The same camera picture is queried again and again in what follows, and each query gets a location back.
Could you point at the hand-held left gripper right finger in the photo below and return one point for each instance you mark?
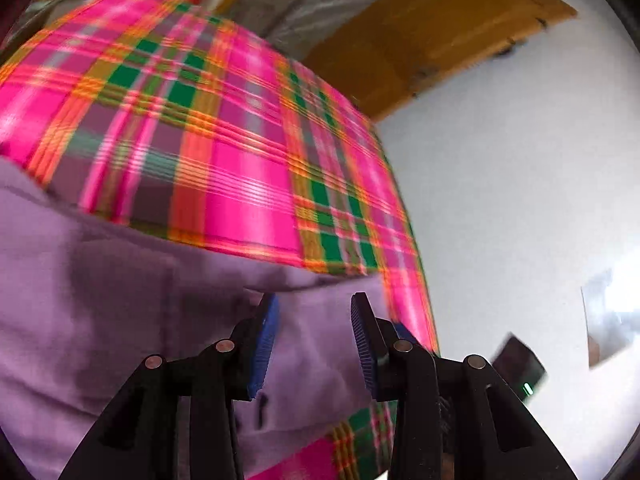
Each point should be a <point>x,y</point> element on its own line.
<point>367,355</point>

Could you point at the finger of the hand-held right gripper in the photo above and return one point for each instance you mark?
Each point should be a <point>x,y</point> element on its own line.
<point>407,332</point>

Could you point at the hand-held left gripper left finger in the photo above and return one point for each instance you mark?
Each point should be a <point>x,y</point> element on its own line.
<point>262,350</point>

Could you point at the purple fleece blanket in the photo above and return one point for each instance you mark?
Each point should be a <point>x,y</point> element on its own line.
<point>100,310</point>

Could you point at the pink plaid bed sheet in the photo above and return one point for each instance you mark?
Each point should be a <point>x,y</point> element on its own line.
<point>200,135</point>

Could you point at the wooden door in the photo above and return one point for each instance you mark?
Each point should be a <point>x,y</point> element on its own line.
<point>440,30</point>

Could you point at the plastic door curtain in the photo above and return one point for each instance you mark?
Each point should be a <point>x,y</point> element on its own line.
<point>320,5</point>

